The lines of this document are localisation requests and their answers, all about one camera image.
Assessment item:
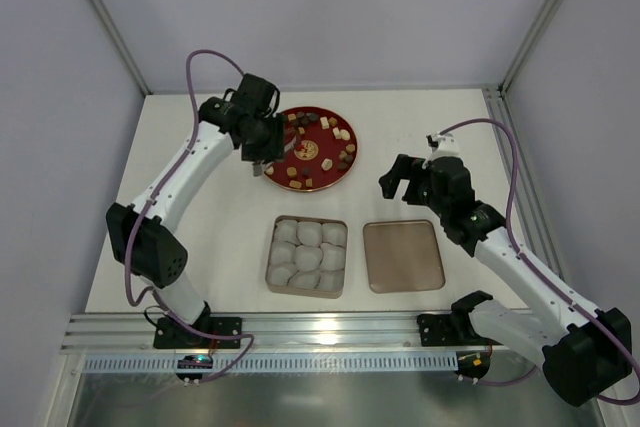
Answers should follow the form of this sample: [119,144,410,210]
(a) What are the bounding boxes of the metal serving tongs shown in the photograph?
[252,136,300,177]

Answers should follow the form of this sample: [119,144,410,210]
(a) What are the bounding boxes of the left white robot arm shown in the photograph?
[106,74,291,334]

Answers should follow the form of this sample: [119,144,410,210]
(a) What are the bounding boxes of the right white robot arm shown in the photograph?
[379,154,639,406]

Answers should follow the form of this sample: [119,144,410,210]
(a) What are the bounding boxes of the white heart chocolate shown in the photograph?
[332,127,351,141]

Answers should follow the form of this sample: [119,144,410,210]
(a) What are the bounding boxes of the gold tin lid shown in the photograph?
[363,219,446,294]

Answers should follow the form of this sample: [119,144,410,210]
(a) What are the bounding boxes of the red round tray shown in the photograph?
[263,106,359,193]

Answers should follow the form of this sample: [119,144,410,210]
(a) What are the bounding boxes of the gold tin box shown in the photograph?
[264,215,348,299]

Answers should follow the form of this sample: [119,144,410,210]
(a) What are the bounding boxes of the perforated metal strip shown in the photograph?
[82,351,458,374]

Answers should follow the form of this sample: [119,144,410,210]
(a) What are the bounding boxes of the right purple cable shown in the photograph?
[439,118,640,406]

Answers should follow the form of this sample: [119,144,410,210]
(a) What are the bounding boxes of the purple cable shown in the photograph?
[123,49,259,382]
[439,118,640,406]

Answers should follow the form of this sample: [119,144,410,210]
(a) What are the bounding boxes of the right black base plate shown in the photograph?
[416,313,491,347]

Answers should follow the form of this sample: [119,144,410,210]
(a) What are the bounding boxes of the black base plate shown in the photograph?
[416,313,491,347]
[153,316,243,350]

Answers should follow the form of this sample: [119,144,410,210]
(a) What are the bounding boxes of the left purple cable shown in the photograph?
[123,49,259,382]

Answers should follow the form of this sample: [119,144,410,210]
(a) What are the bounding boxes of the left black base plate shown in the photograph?
[153,316,243,350]

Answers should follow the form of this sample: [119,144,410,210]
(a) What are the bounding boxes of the aluminium front rail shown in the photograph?
[61,311,421,353]

